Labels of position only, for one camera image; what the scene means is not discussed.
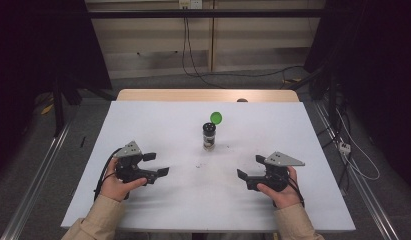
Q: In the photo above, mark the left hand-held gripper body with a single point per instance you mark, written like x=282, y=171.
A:
x=129, y=166

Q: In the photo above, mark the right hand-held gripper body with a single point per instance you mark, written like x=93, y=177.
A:
x=276, y=175

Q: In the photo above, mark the glass spice jar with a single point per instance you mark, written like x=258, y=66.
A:
x=209, y=140

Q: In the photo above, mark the green jar lid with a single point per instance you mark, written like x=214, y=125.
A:
x=216, y=118

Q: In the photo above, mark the person's right hand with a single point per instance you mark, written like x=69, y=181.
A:
x=286, y=198

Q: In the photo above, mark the person's left hand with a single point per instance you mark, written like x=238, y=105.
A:
x=113, y=186

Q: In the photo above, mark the white table board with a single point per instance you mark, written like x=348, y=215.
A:
x=179, y=200

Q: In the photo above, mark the small black floor object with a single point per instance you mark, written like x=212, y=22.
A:
x=82, y=141

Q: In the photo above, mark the white power strip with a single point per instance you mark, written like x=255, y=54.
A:
x=344, y=147

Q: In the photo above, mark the yellow floor tape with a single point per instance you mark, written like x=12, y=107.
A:
x=292, y=80
x=47, y=109

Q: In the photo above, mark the black metal stand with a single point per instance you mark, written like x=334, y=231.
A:
x=58, y=113
x=332, y=100

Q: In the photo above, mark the black curtain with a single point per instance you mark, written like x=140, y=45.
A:
x=379, y=66
x=33, y=50

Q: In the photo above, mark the aluminium floor rail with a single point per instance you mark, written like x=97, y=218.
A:
x=36, y=180
x=369, y=200

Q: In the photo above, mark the black horizontal frame bar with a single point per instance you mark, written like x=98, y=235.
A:
x=226, y=13

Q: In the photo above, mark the white wall socket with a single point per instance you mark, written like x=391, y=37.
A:
x=190, y=3

